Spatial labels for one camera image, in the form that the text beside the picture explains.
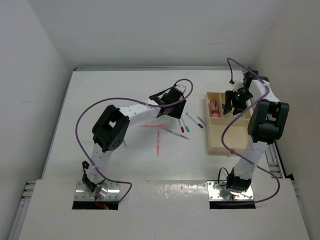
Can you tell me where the pink eraser roll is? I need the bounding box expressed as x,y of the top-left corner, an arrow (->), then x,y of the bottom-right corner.
208,99 -> 221,118

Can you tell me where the aluminium rail back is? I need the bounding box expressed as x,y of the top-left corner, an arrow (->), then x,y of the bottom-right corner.
74,65 -> 251,72

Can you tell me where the aluminium rail left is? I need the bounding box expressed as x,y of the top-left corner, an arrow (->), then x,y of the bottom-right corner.
8,180 -> 36,240

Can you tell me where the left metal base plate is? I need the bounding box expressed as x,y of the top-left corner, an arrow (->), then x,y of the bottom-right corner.
73,180 -> 120,202

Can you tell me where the red capped white marker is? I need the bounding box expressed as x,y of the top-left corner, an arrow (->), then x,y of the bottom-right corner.
178,119 -> 185,133

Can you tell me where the metal base plate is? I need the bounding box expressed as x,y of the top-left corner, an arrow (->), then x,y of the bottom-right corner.
73,180 -> 120,202
207,180 -> 254,202

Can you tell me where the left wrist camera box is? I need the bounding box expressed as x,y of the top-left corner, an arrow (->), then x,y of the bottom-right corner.
174,84 -> 187,95

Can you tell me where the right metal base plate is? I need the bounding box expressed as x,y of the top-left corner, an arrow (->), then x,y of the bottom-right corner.
207,180 -> 254,202

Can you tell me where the purple capped white marker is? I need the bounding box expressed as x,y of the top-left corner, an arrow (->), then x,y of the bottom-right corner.
186,112 -> 204,129

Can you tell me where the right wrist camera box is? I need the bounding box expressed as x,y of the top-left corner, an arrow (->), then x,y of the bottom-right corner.
233,81 -> 244,92

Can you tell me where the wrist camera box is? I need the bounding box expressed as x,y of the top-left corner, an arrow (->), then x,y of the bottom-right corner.
233,81 -> 244,92
174,84 -> 187,95

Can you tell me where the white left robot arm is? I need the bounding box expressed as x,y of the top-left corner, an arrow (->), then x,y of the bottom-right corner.
82,84 -> 187,193

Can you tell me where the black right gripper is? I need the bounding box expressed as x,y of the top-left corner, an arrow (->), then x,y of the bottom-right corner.
224,89 -> 254,116

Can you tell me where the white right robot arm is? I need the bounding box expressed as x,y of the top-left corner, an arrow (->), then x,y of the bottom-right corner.
223,70 -> 290,193

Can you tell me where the beige compartment tray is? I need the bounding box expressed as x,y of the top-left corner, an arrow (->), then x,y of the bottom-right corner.
204,92 -> 253,155

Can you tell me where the orange highlighter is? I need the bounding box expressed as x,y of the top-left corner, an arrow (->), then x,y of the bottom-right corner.
156,129 -> 161,157

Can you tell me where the orange highlighter pen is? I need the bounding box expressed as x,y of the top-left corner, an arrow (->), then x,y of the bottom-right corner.
140,124 -> 167,128

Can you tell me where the clear blue ballpoint pen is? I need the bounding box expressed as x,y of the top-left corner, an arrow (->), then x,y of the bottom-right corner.
164,128 -> 190,140

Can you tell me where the teal capped white marker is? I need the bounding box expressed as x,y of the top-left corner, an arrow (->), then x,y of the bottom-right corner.
181,117 -> 190,133

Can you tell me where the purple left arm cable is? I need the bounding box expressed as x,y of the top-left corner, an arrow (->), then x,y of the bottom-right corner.
75,78 -> 195,202

